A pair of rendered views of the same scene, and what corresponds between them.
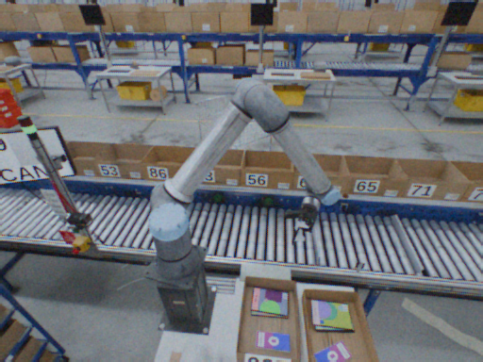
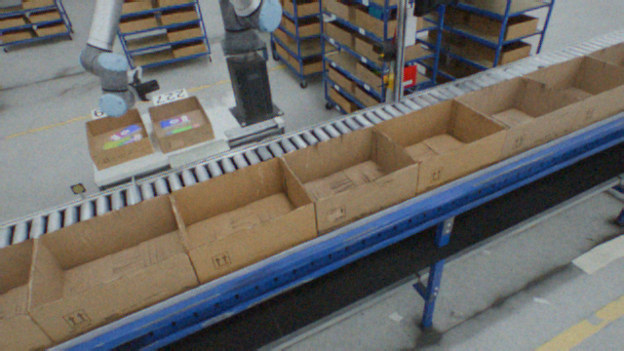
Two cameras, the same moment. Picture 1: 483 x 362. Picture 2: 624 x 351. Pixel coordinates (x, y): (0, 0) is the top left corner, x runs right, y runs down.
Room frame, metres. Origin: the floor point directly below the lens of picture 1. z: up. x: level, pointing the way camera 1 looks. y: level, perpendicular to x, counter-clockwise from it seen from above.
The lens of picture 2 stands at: (2.66, -0.46, 1.85)
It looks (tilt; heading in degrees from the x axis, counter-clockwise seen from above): 38 degrees down; 150
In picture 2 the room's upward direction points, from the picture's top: 6 degrees counter-clockwise
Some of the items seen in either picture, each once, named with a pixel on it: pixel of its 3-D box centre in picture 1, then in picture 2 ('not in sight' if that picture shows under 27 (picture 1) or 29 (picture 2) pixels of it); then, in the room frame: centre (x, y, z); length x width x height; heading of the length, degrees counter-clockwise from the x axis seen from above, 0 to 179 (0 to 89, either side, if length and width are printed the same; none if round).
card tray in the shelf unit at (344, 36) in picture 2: not in sight; (354, 29); (0.09, 1.52, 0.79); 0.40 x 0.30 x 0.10; 174
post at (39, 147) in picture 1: (70, 206); (400, 38); (1.15, 1.01, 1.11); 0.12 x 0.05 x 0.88; 82
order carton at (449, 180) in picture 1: (425, 178); not in sight; (1.57, -1.38, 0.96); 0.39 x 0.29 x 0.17; 82
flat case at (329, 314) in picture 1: (330, 313); (123, 145); (0.66, -0.44, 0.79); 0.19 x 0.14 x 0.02; 82
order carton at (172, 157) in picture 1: (172, 163); (435, 144); (1.83, 0.57, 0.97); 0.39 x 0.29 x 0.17; 82
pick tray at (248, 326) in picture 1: (269, 318); (180, 122); (0.64, -0.13, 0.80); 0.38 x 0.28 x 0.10; 173
